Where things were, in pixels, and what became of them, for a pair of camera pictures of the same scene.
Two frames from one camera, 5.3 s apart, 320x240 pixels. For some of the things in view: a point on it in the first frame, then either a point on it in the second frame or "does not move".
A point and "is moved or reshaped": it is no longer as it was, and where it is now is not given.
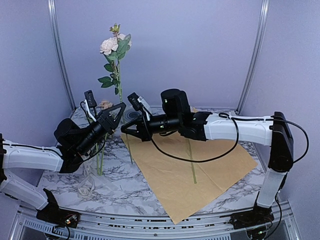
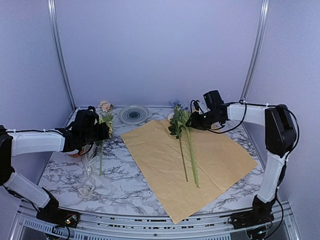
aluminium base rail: x=27 y=226 does not move
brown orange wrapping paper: x=185 y=174 does not move
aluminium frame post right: x=262 y=26 does not move
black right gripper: x=140 y=121 → x=194 y=122
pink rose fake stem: x=115 y=48 is moved or reshaped
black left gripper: x=107 y=127 → x=104 y=132
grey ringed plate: x=129 y=114 does not move
